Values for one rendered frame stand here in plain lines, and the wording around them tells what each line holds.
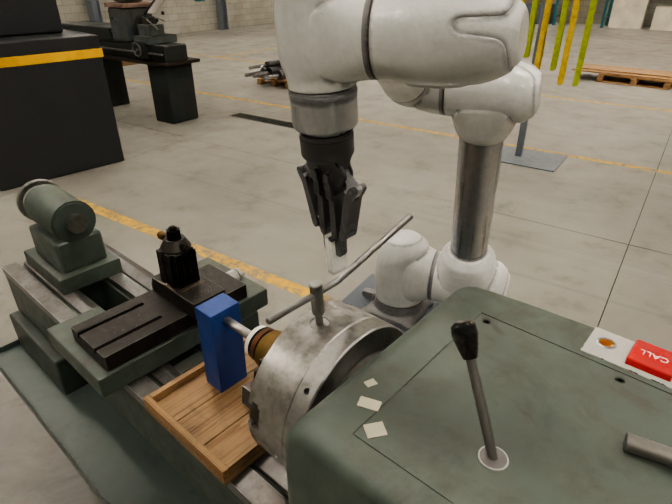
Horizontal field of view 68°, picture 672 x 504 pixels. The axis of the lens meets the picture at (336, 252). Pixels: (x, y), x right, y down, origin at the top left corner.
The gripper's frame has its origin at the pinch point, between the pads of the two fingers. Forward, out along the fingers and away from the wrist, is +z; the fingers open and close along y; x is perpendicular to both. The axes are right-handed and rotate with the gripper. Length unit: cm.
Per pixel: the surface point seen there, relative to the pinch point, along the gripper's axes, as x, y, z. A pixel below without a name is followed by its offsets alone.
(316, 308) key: 4.3, 1.1, 9.7
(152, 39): -225, 601, 63
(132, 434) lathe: 30, 67, 82
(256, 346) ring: 8.0, 18.1, 27.2
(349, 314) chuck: -2.4, 0.6, 14.8
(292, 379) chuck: 13.0, -2.2, 17.3
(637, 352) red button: -25.1, -38.5, 13.1
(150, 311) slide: 15, 63, 40
